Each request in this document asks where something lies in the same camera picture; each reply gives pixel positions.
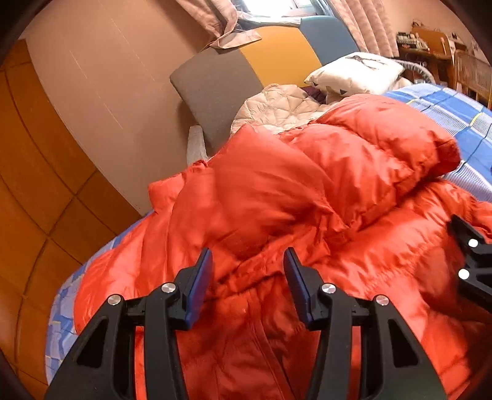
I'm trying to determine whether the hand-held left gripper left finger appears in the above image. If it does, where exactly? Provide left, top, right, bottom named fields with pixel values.
left=44, top=248, right=213, bottom=400

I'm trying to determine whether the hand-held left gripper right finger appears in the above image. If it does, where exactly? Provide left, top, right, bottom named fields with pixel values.
left=284, top=247, right=448, bottom=400

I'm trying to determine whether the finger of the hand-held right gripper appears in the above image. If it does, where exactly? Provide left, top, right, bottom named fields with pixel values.
left=448, top=214, right=492, bottom=308

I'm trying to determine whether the orange down jacket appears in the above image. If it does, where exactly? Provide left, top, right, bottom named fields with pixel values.
left=73, top=93, right=492, bottom=400

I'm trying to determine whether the blue plaid bed sheet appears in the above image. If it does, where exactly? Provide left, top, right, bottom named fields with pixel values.
left=44, top=84, right=492, bottom=385

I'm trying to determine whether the white cloth beside headboard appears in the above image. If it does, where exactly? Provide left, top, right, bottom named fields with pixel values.
left=186, top=125, right=209, bottom=164

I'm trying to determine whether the beige quilted jacket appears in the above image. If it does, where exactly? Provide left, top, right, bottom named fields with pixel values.
left=231, top=84, right=335, bottom=135

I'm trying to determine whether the wicker basket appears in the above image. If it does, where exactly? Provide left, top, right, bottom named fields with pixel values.
left=454, top=50, right=492, bottom=109

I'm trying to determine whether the grey yellow blue headboard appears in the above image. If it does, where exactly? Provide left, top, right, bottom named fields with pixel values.
left=170, top=15, right=360, bottom=156

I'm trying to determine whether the wooden wardrobe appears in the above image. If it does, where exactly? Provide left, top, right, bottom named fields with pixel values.
left=0, top=38, right=144, bottom=389

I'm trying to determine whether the white printed pillow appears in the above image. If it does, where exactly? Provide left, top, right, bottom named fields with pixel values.
left=304, top=52, right=404, bottom=97

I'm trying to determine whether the wooden desk with clutter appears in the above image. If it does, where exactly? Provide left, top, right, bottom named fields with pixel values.
left=397, top=26, right=467, bottom=83

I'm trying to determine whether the window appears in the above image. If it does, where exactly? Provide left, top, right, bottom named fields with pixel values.
left=242, top=0, right=319, bottom=18

